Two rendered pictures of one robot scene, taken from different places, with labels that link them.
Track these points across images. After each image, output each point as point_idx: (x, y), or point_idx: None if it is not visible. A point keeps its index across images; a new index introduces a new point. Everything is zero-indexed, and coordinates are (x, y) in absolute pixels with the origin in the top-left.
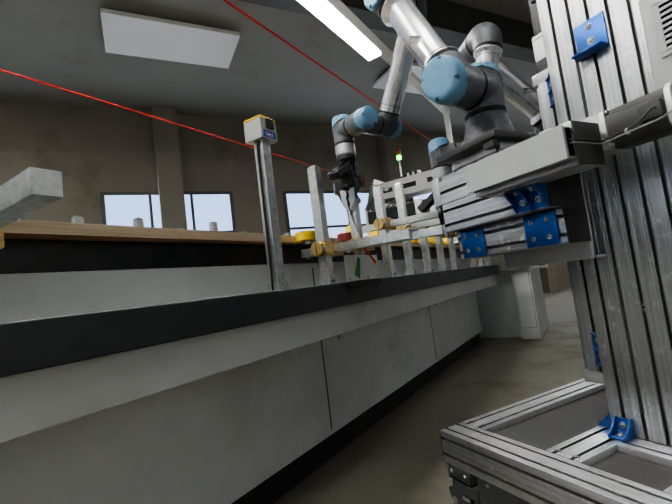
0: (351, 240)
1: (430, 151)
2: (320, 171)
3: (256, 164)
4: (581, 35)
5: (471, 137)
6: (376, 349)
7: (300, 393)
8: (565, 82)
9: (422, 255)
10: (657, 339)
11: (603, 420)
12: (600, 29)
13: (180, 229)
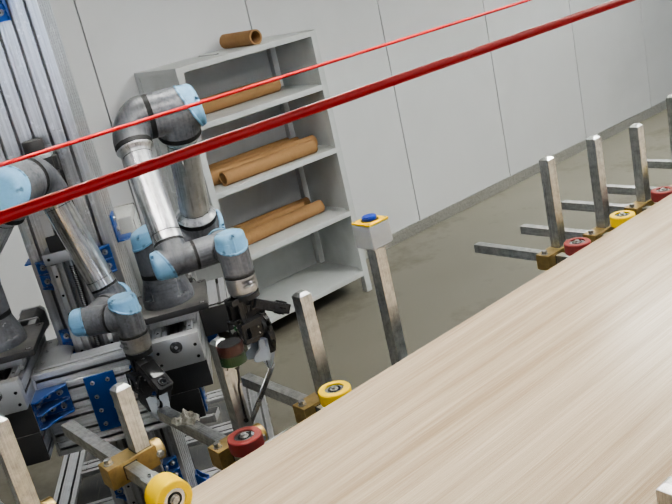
0: (294, 390)
1: (140, 308)
2: (293, 301)
3: (388, 266)
4: (114, 223)
5: (192, 286)
6: None
7: None
8: (119, 256)
9: None
10: (179, 433)
11: None
12: (116, 223)
13: (484, 309)
